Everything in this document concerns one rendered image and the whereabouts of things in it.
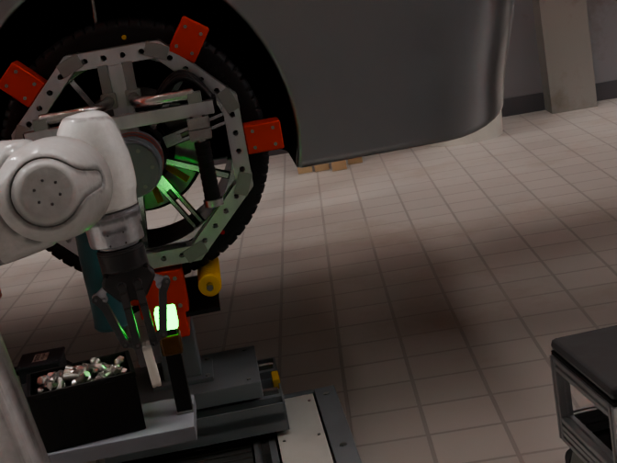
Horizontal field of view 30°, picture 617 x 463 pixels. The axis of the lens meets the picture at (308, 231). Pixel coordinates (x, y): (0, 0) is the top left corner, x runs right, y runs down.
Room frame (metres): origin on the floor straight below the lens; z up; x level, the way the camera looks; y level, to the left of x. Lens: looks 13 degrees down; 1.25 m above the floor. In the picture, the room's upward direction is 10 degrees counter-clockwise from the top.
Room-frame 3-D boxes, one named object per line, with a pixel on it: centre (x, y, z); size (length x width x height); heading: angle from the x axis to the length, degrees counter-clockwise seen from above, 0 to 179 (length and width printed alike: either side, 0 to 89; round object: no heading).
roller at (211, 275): (2.85, 0.27, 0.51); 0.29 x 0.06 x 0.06; 4
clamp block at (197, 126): (2.55, 0.20, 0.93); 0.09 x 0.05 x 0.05; 4
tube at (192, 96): (2.63, 0.28, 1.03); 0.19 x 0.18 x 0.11; 4
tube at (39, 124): (2.61, 0.47, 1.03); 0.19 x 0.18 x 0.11; 4
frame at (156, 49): (2.74, 0.38, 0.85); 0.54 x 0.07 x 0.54; 94
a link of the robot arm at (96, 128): (1.75, 0.32, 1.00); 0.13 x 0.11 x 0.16; 95
